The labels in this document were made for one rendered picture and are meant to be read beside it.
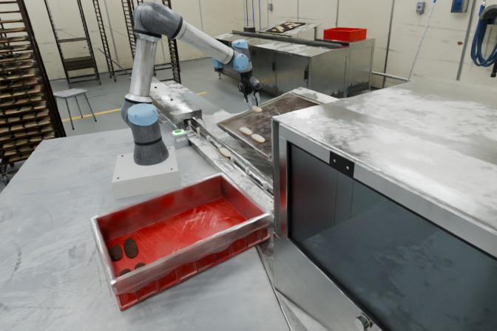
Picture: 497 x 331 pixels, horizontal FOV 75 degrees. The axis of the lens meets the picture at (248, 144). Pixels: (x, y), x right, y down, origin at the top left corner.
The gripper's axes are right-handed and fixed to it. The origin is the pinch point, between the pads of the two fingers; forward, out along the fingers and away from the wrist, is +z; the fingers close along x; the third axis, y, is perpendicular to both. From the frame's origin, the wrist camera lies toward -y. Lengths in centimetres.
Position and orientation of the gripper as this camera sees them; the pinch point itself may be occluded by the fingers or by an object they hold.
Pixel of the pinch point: (254, 106)
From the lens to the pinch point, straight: 178.4
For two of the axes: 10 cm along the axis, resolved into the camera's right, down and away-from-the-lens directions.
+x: -8.1, 4.2, -4.0
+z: 2.0, 8.5, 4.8
